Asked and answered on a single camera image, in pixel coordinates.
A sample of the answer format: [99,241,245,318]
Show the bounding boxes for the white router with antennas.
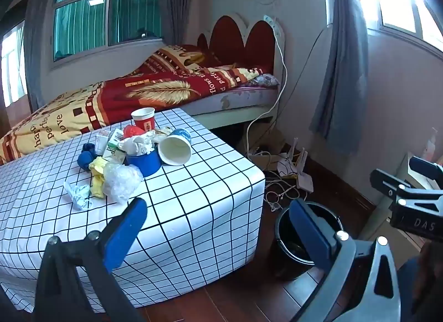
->
[277,138,308,177]

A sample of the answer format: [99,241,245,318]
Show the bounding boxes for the blue cloth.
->
[77,142,101,171]

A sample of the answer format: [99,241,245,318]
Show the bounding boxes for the clear plastic bag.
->
[103,162,144,203]

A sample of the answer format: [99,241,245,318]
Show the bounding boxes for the thick white cable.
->
[246,24,289,156]

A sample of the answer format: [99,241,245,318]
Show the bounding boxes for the red paper cup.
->
[131,107,156,132]

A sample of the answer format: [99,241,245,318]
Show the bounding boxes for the red plastic bag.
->
[123,125,144,140]

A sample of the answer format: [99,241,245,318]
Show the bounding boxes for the small white box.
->
[95,130,111,156]

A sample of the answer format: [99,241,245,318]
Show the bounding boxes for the thin black cable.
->
[273,27,326,136]

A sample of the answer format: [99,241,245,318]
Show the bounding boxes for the white tissue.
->
[63,181,94,211]

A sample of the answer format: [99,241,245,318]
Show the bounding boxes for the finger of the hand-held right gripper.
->
[408,156,443,181]
[370,168,443,205]

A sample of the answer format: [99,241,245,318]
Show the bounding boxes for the yellow wad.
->
[89,156,111,198]

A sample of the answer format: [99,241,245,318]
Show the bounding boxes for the black bucket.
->
[268,199,343,281]

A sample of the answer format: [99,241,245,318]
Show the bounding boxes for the cardboard box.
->
[244,124,286,170]

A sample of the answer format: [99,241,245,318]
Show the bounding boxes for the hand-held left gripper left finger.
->
[33,197,149,322]

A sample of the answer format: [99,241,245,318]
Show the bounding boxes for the grey curtain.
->
[159,0,194,47]
[310,0,369,153]
[24,0,63,111]

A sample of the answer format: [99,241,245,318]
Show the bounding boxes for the tangled white floor cables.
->
[265,177,308,212]

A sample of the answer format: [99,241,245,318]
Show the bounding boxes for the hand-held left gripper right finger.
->
[288,199,402,322]

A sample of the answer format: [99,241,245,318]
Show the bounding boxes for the floral purple bed sheet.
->
[187,73,280,116]

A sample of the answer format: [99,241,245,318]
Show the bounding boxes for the white extension socket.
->
[263,14,282,38]

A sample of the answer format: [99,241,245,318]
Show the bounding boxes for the green white carton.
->
[102,128,127,163]

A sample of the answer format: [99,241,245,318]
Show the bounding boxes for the flat white modem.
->
[297,173,314,193]

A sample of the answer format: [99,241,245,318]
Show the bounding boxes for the bright side window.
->
[0,21,28,108]

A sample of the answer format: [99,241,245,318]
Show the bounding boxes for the window with green curtain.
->
[52,0,163,63]

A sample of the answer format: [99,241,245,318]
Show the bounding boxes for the table with grid cloth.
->
[0,107,266,302]

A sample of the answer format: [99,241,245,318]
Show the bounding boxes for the bed with red blanket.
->
[0,44,274,165]

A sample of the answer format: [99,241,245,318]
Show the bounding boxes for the white paper cup blue print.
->
[157,128,192,165]

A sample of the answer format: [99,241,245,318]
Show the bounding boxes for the white tissue wad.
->
[118,131,158,156]

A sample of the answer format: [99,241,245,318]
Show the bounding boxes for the white pump bottle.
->
[420,128,438,161]

